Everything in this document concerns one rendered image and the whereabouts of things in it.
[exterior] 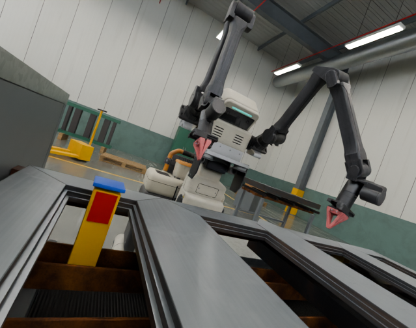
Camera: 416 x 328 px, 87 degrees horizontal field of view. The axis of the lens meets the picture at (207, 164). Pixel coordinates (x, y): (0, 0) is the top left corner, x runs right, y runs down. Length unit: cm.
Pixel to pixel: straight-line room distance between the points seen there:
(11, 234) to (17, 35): 1116
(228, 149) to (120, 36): 1008
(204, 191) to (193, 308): 92
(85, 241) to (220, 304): 30
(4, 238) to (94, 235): 20
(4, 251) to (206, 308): 22
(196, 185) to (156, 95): 949
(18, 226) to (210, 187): 93
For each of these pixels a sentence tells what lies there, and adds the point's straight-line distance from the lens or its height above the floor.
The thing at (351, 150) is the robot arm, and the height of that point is 122.
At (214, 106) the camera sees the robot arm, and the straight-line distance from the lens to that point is 80.
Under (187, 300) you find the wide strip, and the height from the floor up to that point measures 84.
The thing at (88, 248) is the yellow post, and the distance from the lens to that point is 52.
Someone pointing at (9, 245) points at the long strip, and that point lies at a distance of 32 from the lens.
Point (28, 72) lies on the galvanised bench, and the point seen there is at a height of 104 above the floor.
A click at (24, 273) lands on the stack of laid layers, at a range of 32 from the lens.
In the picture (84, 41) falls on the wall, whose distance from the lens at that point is 1096.
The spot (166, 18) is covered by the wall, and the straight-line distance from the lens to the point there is 1152.
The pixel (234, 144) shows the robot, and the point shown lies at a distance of 119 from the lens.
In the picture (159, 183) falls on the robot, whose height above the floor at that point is 76.
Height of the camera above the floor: 100
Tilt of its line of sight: 1 degrees down
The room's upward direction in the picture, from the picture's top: 20 degrees clockwise
